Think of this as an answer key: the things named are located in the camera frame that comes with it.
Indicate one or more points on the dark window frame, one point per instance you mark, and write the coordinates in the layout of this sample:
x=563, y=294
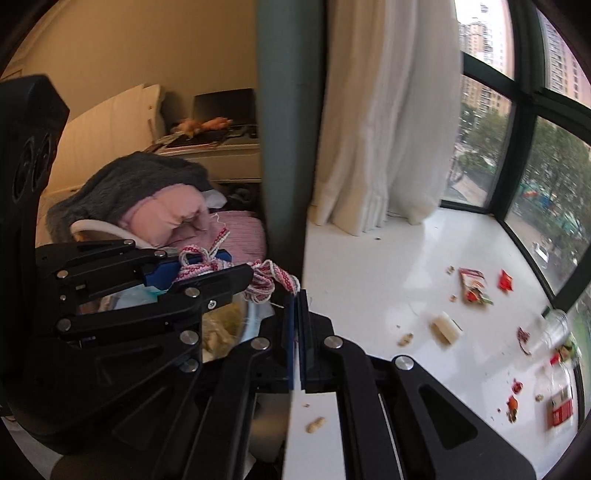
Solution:
x=524, y=106

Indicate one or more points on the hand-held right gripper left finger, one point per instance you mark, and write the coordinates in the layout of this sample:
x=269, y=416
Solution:
x=290, y=341

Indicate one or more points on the white curtain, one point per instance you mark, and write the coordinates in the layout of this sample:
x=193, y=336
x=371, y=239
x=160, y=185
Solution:
x=369, y=138

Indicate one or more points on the red and white twine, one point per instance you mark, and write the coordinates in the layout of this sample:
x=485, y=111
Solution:
x=523, y=337

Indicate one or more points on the pink ribbed cloth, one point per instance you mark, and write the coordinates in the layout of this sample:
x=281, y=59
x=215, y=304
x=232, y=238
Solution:
x=244, y=235

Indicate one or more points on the clear plastic cup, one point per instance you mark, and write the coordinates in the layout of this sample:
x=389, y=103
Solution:
x=551, y=330

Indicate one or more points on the red and green snack packet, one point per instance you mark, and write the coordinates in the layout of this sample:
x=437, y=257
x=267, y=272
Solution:
x=473, y=284

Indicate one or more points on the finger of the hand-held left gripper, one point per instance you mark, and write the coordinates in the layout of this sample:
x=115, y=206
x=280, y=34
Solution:
x=217, y=288
x=159, y=272

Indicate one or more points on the white pillow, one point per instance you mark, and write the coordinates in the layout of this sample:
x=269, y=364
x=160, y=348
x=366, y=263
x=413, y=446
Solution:
x=115, y=129

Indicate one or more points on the green label plastic bottle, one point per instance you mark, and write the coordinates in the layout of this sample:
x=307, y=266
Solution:
x=568, y=353

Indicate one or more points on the white pill bottle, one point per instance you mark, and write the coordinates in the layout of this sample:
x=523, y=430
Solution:
x=445, y=328

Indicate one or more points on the small red wrapper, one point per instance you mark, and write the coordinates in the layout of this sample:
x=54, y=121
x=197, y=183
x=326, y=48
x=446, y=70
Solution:
x=505, y=280

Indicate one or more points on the orange plush toy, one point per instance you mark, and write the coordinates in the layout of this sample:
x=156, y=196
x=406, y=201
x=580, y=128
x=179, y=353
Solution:
x=203, y=124

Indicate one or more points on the black laptop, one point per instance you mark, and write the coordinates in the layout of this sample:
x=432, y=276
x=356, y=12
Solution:
x=224, y=106

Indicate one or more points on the white nightstand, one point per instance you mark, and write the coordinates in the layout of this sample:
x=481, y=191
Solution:
x=231, y=161

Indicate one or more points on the red jelly cup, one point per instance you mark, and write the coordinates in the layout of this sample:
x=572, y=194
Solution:
x=517, y=386

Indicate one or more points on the grey fuzzy blanket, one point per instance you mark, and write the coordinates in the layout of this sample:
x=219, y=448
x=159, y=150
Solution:
x=129, y=180

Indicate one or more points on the light blue cloth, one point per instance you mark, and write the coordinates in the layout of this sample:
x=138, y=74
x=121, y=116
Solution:
x=138, y=296

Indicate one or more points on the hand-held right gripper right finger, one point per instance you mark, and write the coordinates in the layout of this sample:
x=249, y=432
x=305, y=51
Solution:
x=304, y=341

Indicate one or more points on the teal curtain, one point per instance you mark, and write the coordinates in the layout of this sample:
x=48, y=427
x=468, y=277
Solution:
x=286, y=138

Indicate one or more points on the orange peel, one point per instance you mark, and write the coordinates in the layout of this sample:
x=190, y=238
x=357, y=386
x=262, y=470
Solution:
x=512, y=403

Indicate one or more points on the pink quilt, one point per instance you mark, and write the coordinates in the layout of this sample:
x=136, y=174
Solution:
x=171, y=207

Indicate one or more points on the clear bottle with red label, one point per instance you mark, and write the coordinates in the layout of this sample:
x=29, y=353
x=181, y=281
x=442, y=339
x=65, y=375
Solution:
x=561, y=406

